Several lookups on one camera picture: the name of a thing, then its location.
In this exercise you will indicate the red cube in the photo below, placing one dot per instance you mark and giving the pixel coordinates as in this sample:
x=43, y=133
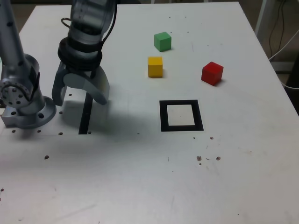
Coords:
x=211, y=73

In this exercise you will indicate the green cube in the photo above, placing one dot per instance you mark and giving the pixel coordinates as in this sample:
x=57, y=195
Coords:
x=162, y=42

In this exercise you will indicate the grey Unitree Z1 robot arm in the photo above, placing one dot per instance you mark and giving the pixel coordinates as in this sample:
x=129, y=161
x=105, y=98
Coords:
x=14, y=46

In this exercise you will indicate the black tape square outline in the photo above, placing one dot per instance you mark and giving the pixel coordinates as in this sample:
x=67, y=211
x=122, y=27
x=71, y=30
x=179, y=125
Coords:
x=163, y=116

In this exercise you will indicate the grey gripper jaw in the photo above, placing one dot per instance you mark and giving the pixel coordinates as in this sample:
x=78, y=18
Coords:
x=58, y=88
x=77, y=80

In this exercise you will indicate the black tape strip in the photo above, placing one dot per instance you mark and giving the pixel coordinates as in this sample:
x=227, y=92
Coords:
x=84, y=116

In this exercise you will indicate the white frame post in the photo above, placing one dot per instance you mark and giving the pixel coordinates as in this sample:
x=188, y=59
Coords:
x=261, y=14

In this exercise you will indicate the yellow cube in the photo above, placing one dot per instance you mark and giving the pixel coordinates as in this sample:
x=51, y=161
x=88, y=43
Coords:
x=155, y=68

